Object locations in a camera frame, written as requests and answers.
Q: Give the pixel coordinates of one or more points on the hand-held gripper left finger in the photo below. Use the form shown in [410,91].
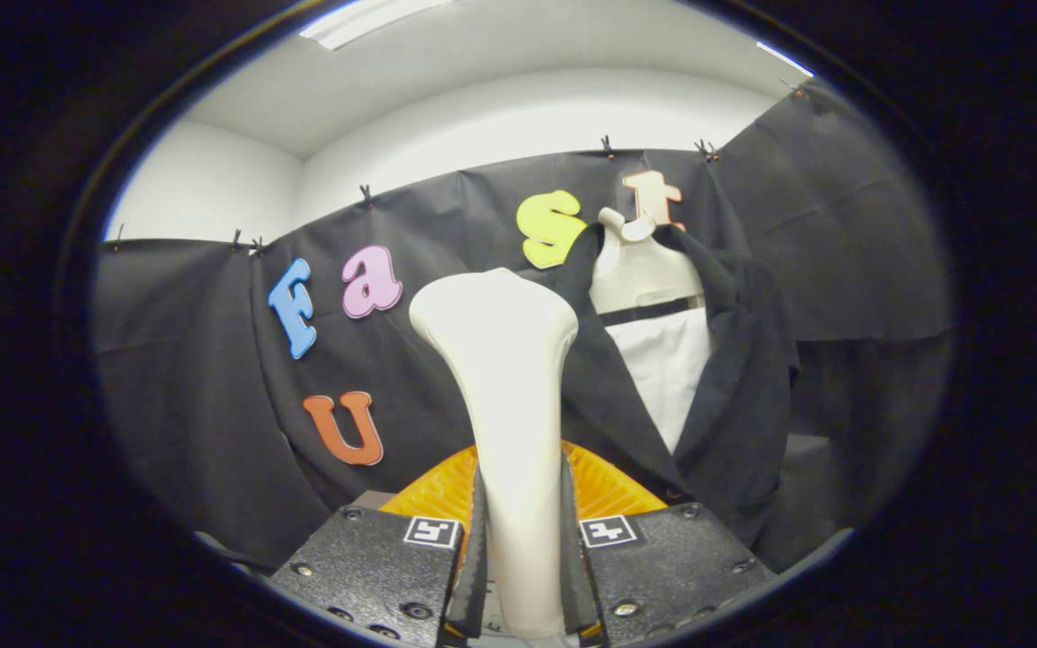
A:
[473,576]

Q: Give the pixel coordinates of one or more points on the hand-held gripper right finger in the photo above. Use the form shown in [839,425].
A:
[572,576]

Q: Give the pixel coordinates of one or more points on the white garment steamer head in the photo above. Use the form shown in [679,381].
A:
[505,378]

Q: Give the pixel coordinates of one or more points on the black button jacket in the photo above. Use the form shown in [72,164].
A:
[743,405]

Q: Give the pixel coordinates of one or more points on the white mannequin torso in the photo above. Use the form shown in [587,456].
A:
[644,279]

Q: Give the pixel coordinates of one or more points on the black backdrop cloth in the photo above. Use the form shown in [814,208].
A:
[212,360]

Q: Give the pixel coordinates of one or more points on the long ceiling light panel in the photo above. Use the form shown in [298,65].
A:
[365,20]

